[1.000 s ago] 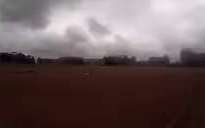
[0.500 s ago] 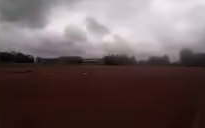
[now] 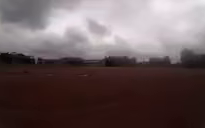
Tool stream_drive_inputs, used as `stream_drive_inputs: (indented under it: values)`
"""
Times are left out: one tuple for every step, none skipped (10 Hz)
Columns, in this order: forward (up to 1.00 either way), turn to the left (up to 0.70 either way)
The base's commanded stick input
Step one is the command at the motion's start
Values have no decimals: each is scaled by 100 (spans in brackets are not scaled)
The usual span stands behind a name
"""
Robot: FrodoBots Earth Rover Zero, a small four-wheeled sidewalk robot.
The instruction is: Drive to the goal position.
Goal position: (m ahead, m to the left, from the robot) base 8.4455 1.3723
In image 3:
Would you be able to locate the dark wide building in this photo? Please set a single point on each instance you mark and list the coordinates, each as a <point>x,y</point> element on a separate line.
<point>120,61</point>

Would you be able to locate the long low building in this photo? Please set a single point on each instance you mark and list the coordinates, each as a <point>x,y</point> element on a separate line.
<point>70,61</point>

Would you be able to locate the red dirt field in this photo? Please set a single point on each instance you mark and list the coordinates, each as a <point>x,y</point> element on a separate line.
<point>100,100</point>

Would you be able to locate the dark building cluster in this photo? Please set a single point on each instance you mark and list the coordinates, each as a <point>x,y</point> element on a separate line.
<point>13,58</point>

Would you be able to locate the dark trees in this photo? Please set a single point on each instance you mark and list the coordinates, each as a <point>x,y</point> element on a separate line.
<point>196,59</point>

